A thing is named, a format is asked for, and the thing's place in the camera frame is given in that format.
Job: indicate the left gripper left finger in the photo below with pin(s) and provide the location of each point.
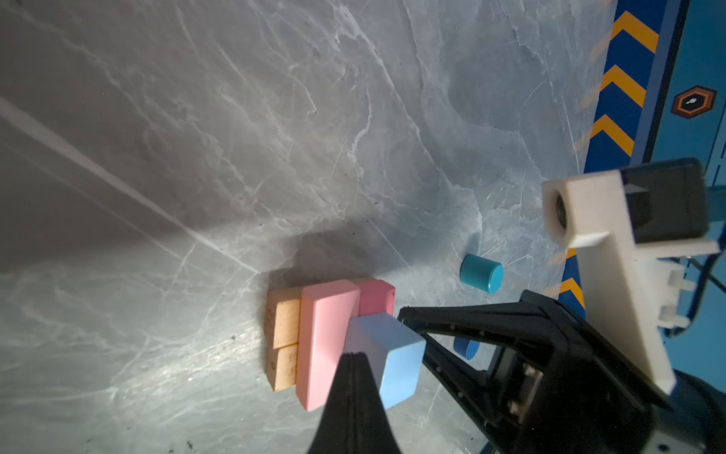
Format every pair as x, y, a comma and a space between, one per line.
334, 434

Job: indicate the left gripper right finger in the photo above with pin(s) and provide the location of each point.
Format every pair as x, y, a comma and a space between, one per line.
371, 430

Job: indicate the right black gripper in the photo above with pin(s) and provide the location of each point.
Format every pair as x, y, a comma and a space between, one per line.
555, 386

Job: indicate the dark blue cylinder block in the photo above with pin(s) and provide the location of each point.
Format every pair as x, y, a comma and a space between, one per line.
466, 348

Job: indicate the teal cylinder block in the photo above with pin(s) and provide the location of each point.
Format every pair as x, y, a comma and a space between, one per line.
482, 273

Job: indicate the light blue cube block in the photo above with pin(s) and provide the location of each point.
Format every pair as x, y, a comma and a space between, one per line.
395, 353

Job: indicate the engraved wood plank block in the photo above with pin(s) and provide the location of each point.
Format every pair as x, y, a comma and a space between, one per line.
281, 367

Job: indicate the light pink rectangular block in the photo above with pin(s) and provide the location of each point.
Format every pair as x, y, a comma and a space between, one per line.
326, 311

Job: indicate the plain wood plank block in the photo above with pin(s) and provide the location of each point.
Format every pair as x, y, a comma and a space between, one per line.
282, 320

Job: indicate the dark pink rectangular block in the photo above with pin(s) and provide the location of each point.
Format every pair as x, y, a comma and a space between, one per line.
376, 296

